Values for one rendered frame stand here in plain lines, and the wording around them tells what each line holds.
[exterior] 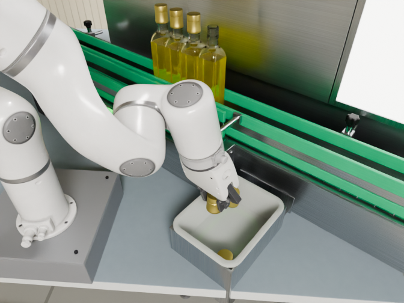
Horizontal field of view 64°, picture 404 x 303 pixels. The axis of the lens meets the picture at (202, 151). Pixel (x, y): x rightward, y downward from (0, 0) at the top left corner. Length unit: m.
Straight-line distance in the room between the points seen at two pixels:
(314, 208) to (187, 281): 0.34
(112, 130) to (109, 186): 0.47
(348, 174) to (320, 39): 0.32
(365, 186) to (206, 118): 0.44
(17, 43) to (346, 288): 0.73
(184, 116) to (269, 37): 0.52
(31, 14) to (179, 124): 0.20
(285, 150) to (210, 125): 0.38
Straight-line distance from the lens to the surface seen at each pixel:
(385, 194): 0.77
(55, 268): 0.76
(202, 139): 0.46
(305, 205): 0.85
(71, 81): 0.38
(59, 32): 0.39
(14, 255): 0.78
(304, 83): 0.89
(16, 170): 0.66
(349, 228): 0.83
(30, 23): 0.38
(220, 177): 0.53
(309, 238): 0.85
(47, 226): 0.76
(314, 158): 0.78
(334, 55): 0.84
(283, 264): 0.79
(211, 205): 0.66
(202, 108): 0.43
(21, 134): 0.62
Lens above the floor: 1.41
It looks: 40 degrees down
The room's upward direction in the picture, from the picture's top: straight up
